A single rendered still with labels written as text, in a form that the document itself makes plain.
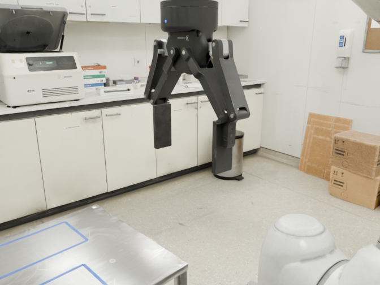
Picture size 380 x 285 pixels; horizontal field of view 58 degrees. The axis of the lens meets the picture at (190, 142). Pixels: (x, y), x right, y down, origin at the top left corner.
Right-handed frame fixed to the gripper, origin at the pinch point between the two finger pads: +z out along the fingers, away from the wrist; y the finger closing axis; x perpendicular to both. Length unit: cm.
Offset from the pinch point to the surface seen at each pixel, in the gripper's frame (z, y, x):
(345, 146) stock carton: 71, 94, -246
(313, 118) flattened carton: 63, 151, -287
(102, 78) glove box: 18, 259, -106
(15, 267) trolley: 38, 46, 18
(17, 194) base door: 93, 219, -15
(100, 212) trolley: 38, 58, -10
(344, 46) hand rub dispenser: -10, 123, -279
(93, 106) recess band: 36, 224, -80
